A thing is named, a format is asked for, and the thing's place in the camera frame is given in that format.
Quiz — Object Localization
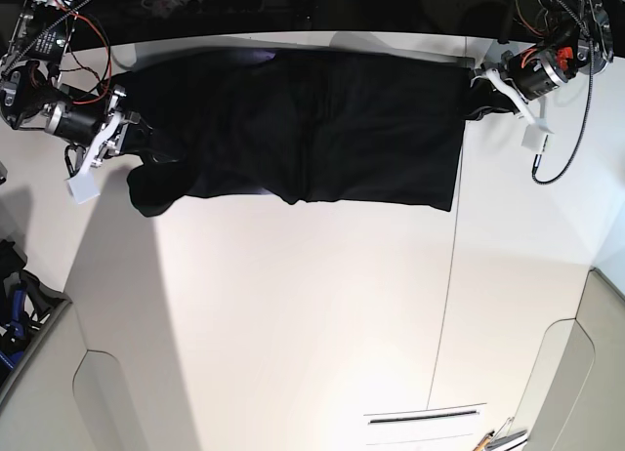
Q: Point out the black T-shirt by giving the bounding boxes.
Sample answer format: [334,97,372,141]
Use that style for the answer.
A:
[109,48,519,219]

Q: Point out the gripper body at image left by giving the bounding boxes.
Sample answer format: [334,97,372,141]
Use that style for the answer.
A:
[43,85,140,173]

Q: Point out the grey partition panel right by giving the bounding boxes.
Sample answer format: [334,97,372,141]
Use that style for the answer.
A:
[525,269,624,451]

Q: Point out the grey partition panel left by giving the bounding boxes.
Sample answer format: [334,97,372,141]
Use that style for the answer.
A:
[1,306,201,450]

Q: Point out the yellow and grey pens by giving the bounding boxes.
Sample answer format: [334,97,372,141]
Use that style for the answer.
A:
[474,417,529,451]

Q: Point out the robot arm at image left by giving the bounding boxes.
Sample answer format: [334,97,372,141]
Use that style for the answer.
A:
[1,0,185,177]

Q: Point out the grey partition panel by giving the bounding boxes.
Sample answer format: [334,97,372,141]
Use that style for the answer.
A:
[525,269,624,451]
[1,306,201,450]

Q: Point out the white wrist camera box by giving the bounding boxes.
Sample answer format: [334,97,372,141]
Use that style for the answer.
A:
[521,125,552,155]
[66,172,101,205]

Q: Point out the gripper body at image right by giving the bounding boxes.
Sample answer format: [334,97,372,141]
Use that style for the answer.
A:
[471,50,562,129]

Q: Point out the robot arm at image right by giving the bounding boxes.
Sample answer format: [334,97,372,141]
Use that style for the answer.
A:
[465,0,614,133]

